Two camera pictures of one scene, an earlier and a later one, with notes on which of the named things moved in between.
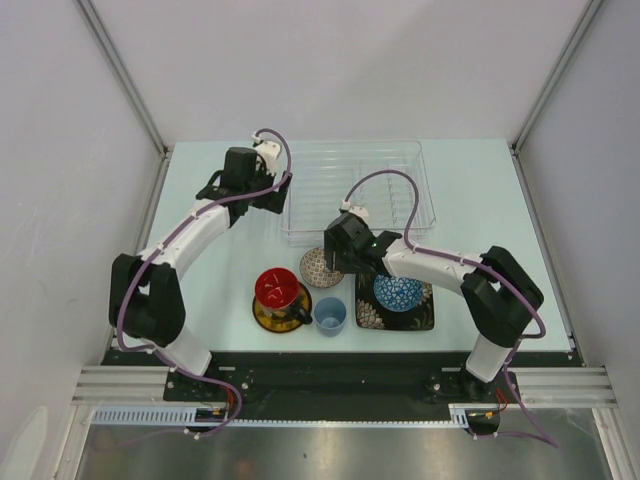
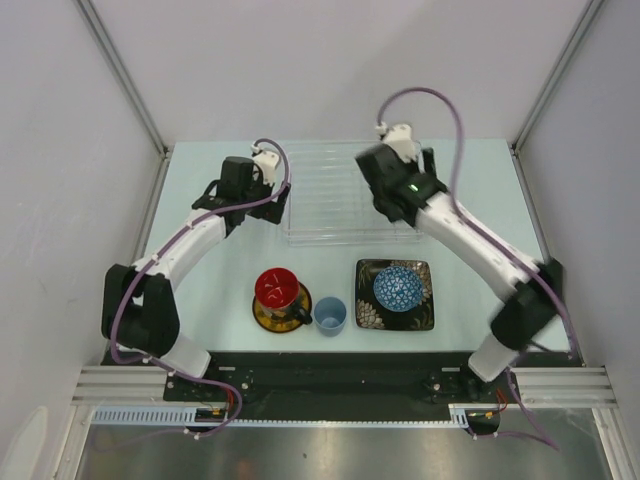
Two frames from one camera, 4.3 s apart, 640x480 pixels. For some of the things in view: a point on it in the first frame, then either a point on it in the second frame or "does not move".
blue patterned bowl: x=397 y=293 does not move
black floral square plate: x=372 y=315 does not move
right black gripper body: x=344 y=258 to x=411 y=168
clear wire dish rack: x=390 y=179 does not move
